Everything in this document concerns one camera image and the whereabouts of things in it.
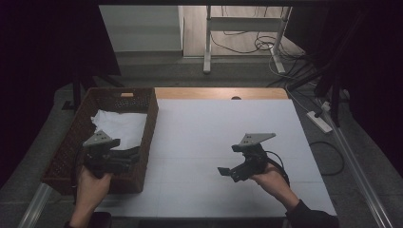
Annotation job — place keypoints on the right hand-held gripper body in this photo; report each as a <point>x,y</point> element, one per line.
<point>252,158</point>

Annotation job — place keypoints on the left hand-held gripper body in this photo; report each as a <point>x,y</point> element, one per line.
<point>98,155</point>

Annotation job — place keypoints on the white shirt black collar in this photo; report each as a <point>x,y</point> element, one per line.
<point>123,126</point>

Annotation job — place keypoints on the brown wicker basket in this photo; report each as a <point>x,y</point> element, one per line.
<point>79,126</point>

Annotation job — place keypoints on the person's right hand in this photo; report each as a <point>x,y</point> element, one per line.
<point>272,180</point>

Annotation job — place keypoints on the person's left hand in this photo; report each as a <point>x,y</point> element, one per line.
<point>92,186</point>

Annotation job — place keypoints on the white table mat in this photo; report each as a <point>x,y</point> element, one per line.
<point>206,133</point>

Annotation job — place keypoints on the black metal stand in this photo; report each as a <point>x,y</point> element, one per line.
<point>76,91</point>
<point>334,95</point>

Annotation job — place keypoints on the white power strip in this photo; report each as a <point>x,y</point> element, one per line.
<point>319,122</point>

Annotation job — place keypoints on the white cabinet panel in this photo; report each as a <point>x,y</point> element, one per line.
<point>142,28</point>

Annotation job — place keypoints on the aluminium rail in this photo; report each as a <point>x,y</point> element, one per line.
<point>33,205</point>
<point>358,177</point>

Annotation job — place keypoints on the white desk frame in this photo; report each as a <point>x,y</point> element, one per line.
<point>207,41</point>

